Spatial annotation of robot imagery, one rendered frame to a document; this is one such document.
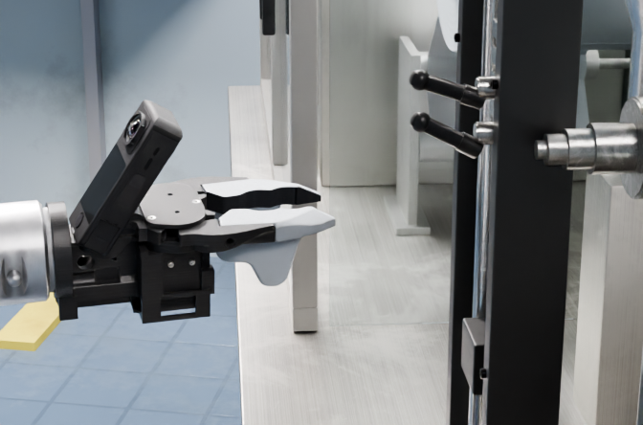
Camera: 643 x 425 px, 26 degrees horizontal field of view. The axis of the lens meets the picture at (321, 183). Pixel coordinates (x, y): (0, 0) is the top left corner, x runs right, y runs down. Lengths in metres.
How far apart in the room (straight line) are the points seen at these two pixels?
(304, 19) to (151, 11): 2.74
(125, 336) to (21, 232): 2.89
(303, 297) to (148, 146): 0.69
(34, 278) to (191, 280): 0.12
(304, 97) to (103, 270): 0.58
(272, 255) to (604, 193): 0.44
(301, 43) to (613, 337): 0.47
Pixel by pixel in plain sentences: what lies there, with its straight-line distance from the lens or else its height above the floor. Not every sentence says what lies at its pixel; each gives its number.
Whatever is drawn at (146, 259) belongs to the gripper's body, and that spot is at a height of 1.21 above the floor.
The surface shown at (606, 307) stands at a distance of 1.40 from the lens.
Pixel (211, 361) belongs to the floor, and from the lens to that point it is 3.73.
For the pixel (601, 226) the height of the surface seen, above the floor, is 1.12.
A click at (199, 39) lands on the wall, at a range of 4.26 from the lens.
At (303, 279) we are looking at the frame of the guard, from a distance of 1.64.
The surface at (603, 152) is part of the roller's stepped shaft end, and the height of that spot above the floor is 1.34.
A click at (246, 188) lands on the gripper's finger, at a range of 1.08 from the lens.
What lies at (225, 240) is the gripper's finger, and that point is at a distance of 1.01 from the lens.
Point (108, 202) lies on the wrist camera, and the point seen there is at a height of 1.26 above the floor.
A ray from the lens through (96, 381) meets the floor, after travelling 3.66.
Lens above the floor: 1.58
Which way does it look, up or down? 18 degrees down
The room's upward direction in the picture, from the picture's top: straight up
